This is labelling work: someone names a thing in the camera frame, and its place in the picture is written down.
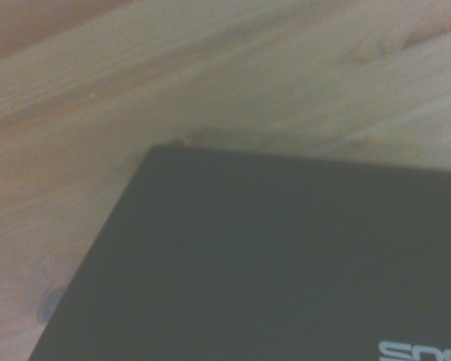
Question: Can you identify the black Asus laptop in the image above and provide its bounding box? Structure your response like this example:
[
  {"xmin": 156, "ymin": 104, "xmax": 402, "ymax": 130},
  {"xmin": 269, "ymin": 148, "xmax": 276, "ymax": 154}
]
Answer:
[{"xmin": 27, "ymin": 144, "xmax": 451, "ymax": 361}]

